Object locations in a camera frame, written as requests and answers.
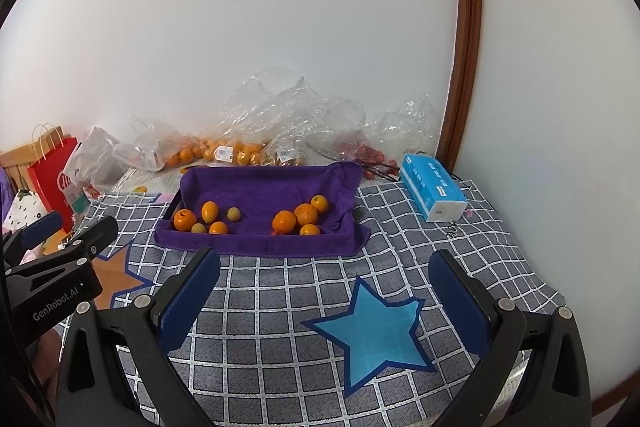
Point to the small yellow-green fruit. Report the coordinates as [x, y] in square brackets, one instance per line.
[198, 228]
[233, 214]

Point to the large round orange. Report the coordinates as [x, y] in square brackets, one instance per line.
[305, 213]
[283, 222]

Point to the grey plastic bag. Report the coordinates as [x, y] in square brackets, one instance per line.
[92, 157]

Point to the clear bag of yellow fruits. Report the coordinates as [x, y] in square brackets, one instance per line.
[300, 127]

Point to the grey checked star blanket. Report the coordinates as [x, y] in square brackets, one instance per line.
[280, 307]

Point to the wooden headboard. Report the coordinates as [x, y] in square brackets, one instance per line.
[17, 157]

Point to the red paper bag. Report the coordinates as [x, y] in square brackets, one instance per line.
[50, 179]

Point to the brown wooden door frame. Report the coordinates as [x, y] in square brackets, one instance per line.
[462, 37]

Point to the white dotted pillow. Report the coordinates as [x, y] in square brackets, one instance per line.
[22, 212]

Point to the small round orange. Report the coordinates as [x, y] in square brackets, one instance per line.
[218, 228]
[319, 204]
[309, 230]

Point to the dark orange with stem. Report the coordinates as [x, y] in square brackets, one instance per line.
[184, 220]

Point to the small oval orange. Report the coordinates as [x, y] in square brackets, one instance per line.
[209, 210]

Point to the crumpled clear plastic bag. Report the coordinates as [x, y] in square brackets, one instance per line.
[147, 147]

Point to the newspaper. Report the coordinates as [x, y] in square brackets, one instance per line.
[135, 182]

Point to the black-framed eyeglasses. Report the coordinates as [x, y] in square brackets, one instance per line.
[382, 169]

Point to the clear bag of oranges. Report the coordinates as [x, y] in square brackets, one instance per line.
[235, 149]

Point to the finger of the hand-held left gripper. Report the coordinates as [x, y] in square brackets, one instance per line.
[42, 227]
[95, 234]

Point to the blue white tissue pack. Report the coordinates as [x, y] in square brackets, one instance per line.
[432, 192]

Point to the white red printed plastic bag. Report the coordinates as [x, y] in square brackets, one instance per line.
[85, 198]

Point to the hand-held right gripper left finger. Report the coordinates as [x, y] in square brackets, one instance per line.
[192, 297]

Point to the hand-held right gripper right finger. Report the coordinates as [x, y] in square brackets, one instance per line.
[457, 302]

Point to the purple towel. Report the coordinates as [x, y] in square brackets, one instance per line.
[260, 192]

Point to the purple plush cloth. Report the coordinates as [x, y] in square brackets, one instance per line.
[4, 194]

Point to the wooden nightstand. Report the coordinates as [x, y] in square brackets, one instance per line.
[54, 241]

